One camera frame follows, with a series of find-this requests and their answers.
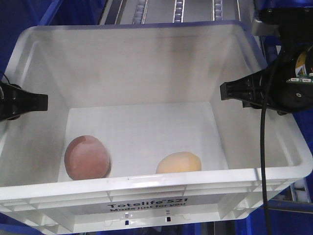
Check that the shelf roller tracks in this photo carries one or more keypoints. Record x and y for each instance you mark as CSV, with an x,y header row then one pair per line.
x,y
176,11

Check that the yellow plush fruit toy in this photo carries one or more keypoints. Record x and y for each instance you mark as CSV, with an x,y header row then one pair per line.
x,y
179,162

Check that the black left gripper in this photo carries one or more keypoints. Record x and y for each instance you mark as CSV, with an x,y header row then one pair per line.
x,y
14,101

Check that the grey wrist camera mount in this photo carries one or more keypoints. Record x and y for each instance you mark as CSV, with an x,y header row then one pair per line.
x,y
269,20

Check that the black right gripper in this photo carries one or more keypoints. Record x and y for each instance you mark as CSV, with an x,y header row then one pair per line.
x,y
284,96

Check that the white plastic tote box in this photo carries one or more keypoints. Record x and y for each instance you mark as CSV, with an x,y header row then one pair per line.
x,y
145,91

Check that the pink plush fruit toy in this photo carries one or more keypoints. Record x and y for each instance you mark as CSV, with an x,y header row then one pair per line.
x,y
86,158

